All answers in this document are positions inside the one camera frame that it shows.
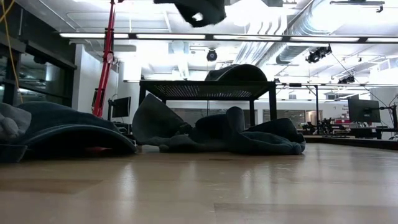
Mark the black mesh rack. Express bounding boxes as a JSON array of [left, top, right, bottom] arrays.
[[139, 80, 277, 128]]

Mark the black ceiling light track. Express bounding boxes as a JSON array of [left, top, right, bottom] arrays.
[[58, 32, 398, 44]]

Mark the black computer monitor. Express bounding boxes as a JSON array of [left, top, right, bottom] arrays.
[[347, 98, 381, 124], [111, 96, 132, 118]]

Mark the red desk lamp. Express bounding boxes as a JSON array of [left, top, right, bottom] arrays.
[[91, 0, 125, 119]]

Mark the black ceiling spotlight cluster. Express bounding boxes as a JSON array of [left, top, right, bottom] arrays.
[[338, 75, 356, 85], [305, 44, 333, 64]]

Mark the black office desk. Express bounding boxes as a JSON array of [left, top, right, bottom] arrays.
[[349, 126, 398, 140]]

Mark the black ceiling light fixture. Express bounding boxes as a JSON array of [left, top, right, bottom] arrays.
[[329, 0, 386, 14]]

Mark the black metal frame stand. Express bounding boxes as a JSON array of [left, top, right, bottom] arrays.
[[275, 82, 320, 127]]

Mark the silver ventilation duct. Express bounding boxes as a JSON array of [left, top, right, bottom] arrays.
[[275, 0, 338, 65]]

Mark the black aluminium frame rail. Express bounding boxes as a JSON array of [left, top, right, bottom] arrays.
[[303, 134, 398, 151]]

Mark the yellow hanging cable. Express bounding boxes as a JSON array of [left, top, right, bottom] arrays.
[[0, 0, 24, 105]]

